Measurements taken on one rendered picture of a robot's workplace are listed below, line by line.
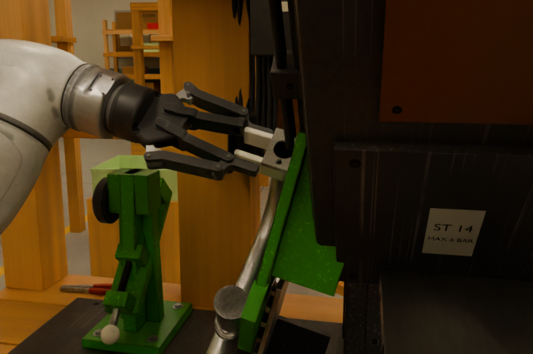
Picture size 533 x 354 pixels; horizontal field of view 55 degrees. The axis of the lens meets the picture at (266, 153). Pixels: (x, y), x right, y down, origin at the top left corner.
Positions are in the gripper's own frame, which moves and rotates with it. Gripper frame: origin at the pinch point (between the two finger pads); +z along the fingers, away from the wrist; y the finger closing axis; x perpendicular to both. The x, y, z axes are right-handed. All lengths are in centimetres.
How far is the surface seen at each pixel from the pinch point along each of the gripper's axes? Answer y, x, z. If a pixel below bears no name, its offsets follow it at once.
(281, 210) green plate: -10.5, -7.8, 5.0
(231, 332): -20.7, 5.3, 3.1
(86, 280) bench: -11, 54, -35
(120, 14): 643, 703, -521
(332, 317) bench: -5.1, 40.1, 16.1
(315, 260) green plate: -12.9, -3.8, 9.7
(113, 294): -18.0, 22.6, -17.5
